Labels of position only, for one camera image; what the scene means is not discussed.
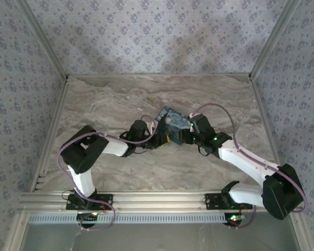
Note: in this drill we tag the starry night painted tin box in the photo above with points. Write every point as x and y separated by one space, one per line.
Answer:
175 123

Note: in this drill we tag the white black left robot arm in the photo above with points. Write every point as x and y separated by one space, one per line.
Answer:
82 183

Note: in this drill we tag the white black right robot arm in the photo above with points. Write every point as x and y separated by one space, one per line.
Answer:
246 162

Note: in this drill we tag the black controller board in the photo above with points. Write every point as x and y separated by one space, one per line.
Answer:
234 219
87 217

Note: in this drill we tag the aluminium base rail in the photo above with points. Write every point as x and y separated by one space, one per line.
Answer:
159 201

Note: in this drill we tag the aluminium table side rail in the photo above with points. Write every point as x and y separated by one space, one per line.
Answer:
53 123
264 115

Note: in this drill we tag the aluminium corner post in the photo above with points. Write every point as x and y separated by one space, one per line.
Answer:
273 41
45 44

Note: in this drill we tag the aluminium frame leg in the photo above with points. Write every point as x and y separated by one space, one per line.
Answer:
299 235
15 232

